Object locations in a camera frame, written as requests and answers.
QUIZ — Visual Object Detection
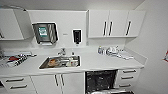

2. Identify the small sink soap pump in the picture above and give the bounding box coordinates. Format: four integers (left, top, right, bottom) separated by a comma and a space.
70, 49, 76, 56

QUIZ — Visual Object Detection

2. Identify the white bottle blue label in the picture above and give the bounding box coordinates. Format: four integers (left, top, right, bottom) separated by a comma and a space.
97, 45, 104, 55

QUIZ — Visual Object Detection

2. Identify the white mug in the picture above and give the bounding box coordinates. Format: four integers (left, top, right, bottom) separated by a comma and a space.
68, 58, 78, 67

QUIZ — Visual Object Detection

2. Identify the small white jar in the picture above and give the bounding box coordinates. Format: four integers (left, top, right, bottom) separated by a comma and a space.
103, 48, 108, 56

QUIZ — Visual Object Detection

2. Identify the chrome sink faucet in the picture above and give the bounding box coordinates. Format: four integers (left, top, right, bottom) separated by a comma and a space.
57, 48, 67, 56

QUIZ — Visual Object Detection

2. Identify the stack of white dishes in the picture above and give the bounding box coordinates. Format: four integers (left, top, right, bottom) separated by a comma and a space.
106, 45, 121, 56

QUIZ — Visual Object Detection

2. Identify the orange bowl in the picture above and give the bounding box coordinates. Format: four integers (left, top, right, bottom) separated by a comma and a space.
48, 58, 58, 67

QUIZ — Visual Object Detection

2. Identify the white lower double-door cabinet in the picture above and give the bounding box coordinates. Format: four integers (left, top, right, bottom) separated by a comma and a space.
30, 71, 86, 94

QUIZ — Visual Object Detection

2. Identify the white upper cabinet wide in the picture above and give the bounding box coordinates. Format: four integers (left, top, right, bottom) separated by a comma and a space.
87, 9, 147, 39

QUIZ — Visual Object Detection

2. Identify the grey paper towel dispenser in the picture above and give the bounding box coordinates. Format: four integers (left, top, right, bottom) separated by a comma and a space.
31, 22, 59, 46

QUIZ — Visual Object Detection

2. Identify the stainless steel sink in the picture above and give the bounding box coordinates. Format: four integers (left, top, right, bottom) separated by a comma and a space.
38, 54, 82, 71

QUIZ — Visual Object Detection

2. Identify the white wide drawer stack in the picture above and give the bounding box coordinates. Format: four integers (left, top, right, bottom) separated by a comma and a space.
0, 75, 37, 94

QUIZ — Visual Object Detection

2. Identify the black wall soap dispenser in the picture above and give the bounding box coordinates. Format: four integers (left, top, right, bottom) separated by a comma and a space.
72, 29, 83, 45

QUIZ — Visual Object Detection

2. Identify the dishwasher wire rack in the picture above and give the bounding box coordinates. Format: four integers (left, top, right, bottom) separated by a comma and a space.
87, 71, 117, 90

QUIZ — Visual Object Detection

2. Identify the wire dish rack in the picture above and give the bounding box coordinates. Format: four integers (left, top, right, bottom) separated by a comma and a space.
0, 53, 37, 68

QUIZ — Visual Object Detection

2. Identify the red wall poster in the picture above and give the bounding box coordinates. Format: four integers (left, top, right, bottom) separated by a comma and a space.
162, 49, 168, 64

